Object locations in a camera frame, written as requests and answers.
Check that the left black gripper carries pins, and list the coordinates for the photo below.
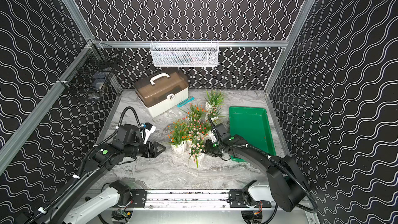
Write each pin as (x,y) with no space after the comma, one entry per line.
(150,149)

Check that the green grass potted plant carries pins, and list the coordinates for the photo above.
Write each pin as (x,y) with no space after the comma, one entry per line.
(214,98)

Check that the pink flower potted plant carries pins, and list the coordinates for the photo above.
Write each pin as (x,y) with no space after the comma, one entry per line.
(196,151)

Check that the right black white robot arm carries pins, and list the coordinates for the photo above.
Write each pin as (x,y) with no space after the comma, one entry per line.
(287,185)

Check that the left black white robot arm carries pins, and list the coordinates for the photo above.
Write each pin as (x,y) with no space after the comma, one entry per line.
(128,141)

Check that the red flower potted plant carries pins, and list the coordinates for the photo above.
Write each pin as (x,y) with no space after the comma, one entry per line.
(195,113)

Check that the orange flower potted plant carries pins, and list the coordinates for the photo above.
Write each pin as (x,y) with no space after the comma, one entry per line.
(178,135)

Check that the green plastic storage tray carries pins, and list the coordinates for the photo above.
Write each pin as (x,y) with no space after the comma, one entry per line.
(252,124)

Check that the white box brown lid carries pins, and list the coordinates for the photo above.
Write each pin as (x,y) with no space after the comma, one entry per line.
(162,90)

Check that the pink red flower plant pot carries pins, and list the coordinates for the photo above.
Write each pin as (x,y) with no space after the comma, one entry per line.
(201,131)

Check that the teal utility knife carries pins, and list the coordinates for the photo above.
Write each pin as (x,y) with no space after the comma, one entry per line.
(186,101)

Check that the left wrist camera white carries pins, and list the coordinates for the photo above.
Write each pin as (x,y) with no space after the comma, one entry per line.
(149,130)

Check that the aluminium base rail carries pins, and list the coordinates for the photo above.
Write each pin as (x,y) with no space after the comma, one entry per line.
(175,200)

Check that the white wire wall basket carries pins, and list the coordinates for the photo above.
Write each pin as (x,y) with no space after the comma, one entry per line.
(184,53)

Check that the black wire wall basket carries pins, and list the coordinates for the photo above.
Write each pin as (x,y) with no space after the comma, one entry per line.
(93,74)

